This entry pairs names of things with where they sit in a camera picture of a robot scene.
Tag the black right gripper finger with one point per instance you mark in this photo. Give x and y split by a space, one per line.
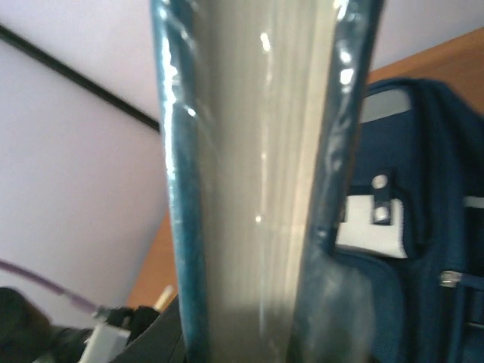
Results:
162 342

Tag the dark blue Wuthering Heights book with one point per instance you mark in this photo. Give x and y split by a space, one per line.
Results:
259 109

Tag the navy blue student backpack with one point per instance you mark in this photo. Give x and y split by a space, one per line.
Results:
413 223

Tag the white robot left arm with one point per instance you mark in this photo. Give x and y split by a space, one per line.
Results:
27 334

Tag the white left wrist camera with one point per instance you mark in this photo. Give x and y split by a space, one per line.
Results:
110 335

